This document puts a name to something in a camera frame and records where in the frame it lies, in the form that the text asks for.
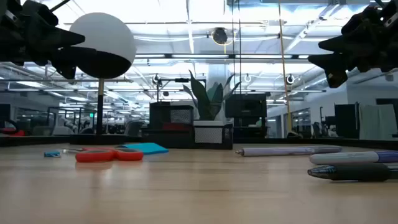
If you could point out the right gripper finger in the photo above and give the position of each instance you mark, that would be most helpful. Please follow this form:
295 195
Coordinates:
340 44
337 67

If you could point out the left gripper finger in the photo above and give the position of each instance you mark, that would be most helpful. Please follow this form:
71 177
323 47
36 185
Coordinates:
65 60
65 39

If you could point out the grey marker purple cap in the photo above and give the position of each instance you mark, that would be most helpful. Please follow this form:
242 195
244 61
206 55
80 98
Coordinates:
342 158

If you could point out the small blue clip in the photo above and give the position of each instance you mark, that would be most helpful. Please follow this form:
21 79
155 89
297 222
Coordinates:
52 154

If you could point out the black pen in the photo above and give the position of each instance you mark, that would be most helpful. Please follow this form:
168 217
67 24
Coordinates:
348 172

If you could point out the blue sticky note pad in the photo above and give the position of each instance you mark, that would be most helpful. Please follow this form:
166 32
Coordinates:
149 148

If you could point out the grey office chair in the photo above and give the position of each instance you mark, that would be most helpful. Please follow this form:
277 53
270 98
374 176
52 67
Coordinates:
133 128

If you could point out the black mesh desk organizer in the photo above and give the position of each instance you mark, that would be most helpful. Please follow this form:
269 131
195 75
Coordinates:
161 118

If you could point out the white globe lamp black base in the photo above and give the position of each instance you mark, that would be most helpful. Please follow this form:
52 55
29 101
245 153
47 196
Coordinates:
102 34

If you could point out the black panel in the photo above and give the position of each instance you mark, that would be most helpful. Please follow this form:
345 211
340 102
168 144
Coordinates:
346 121

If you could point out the white board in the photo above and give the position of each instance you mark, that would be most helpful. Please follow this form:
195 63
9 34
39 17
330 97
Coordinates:
377 123

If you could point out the red cart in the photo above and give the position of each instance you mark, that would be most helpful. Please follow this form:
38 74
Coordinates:
14 133

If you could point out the black cabinet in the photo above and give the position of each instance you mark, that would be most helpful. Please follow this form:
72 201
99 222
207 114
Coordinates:
245 105

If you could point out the potted snake plant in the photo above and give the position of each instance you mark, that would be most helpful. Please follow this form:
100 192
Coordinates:
202 99

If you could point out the black aluminium table frame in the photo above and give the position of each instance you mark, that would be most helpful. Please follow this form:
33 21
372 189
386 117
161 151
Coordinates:
311 142

